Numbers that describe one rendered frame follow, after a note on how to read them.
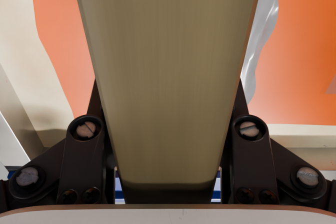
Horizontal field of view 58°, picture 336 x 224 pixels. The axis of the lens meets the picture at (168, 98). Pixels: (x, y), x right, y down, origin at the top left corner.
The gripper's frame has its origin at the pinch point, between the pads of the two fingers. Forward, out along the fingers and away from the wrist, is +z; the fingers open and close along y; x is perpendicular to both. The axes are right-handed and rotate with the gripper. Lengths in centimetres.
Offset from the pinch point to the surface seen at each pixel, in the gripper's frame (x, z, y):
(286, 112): -18.0, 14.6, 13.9
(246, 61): -9.8, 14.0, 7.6
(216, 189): -28.3, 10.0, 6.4
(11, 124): -16.2, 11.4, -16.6
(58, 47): -8.6, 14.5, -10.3
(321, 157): -25.3, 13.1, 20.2
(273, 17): -5.2, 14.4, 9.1
